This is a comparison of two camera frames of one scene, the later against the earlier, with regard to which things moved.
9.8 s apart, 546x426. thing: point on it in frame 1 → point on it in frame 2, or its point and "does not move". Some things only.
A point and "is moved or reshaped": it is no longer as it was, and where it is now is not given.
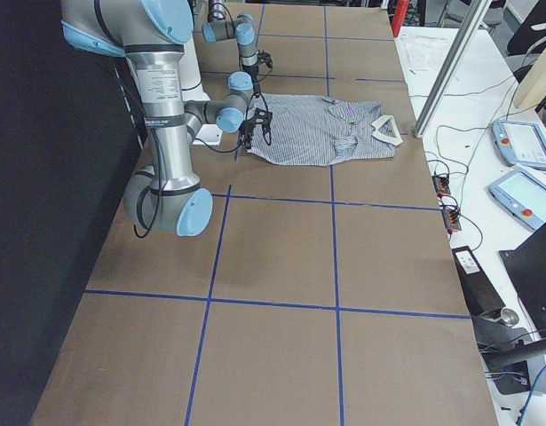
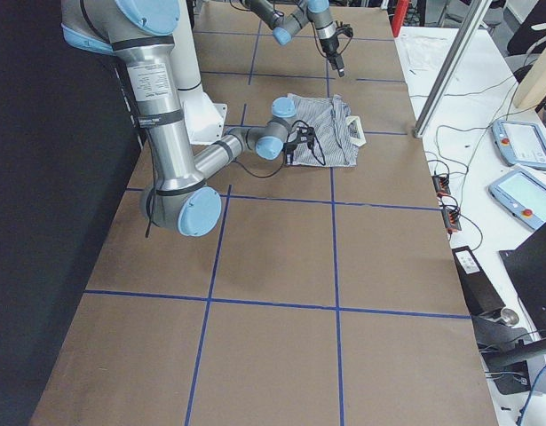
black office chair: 535,31 does not move
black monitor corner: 532,268 does not move
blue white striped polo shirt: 312,130 is moved or reshaped
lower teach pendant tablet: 527,197 does not move
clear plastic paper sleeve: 423,52 does not move
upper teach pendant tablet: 522,145 does not move
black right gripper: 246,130 → 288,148
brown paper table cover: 314,295 does not move
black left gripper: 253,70 → 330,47
